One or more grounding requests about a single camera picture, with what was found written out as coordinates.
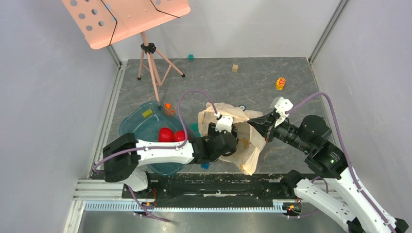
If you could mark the pink music stand desk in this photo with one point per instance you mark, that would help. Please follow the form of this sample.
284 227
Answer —
105 22

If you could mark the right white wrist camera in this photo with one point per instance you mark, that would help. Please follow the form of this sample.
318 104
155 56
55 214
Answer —
281 106

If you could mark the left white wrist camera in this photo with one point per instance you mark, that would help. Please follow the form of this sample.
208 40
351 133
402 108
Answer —
224 123

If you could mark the yellow green block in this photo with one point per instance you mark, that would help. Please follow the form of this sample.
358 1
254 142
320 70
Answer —
147 113

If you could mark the aluminium frame rail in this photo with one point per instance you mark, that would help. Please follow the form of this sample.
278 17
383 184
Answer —
103 207

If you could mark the red fake tomato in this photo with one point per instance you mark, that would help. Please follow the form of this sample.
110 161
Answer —
165 135

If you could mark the blue lego brick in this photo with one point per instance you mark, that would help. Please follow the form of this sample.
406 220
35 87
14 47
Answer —
205 166

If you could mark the teal small block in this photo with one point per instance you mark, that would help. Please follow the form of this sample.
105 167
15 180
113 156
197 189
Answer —
195 129

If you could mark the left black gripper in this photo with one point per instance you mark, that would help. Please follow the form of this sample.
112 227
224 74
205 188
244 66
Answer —
211 130

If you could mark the teal plastic tray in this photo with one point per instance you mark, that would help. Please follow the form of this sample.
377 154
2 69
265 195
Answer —
147 130

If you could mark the yellow butterfly toy block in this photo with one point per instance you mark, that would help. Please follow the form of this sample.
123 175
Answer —
280 83

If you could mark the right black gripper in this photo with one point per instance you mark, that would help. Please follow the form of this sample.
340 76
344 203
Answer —
269 127

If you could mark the translucent cream plastic bag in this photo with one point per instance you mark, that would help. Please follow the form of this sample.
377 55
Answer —
250 144

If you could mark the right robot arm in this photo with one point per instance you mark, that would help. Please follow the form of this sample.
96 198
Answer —
357 213

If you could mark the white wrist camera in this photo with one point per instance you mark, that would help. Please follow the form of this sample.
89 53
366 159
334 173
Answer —
224 123
281 106

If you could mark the small wooden cube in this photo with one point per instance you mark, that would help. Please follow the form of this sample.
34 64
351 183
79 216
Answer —
235 68

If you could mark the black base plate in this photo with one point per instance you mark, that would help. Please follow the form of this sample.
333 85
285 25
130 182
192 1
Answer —
215 190

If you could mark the orange curved toy block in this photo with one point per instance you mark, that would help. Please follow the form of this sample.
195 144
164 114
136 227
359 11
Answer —
168 109

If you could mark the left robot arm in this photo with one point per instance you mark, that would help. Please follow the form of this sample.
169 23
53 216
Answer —
123 157

